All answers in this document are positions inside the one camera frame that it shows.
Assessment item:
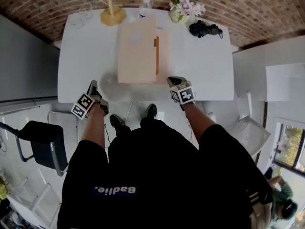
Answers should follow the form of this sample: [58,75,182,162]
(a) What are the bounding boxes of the grey cabinet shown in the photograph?
[0,14,60,104]

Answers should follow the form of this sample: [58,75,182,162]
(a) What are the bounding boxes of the pale flowers in pot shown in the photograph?
[168,0,206,23]

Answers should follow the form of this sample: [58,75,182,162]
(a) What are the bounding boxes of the person's black shoe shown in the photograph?
[144,103,158,120]
[109,114,126,133]

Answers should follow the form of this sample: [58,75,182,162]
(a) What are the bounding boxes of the black bundled umbrella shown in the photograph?
[189,20,224,40]

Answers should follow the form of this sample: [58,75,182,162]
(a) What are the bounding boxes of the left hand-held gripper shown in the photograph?
[71,80,110,120]

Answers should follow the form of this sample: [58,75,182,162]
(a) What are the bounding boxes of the window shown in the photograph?
[274,123,305,174]

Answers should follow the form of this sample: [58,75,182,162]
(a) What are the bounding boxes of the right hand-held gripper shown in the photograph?
[167,76,196,111]

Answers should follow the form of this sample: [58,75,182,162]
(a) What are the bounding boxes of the yellow wooden branch stand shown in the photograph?
[100,0,127,26]

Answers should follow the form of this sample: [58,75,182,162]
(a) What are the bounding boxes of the person's black clothing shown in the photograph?
[57,118,275,229]

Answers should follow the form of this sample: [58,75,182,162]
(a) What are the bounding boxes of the person's right forearm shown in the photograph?
[183,101,215,145]

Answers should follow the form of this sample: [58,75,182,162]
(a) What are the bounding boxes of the black chair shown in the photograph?
[0,120,70,177]

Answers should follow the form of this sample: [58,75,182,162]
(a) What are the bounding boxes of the white mesh chair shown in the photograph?
[207,91,272,157]

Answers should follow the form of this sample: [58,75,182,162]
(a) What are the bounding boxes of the person's left black shoe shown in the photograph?
[109,114,126,133]

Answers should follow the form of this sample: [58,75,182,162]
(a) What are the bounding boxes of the person's left forearm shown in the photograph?
[80,101,107,150]

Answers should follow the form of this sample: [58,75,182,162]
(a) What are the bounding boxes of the yellow-green rack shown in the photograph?
[0,177,11,200]

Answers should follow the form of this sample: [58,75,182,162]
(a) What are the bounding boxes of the clear glass cup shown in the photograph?
[70,7,95,30]

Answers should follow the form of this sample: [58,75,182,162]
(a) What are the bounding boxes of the clear plastic water bottle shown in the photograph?
[138,0,153,20]

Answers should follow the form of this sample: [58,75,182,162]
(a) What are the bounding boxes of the person's right black shoe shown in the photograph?
[144,103,158,120]

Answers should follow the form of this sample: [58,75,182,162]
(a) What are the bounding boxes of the beige folder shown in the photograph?
[116,14,173,85]

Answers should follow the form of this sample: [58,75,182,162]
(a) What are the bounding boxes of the white shelf unit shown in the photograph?
[232,36,305,102]

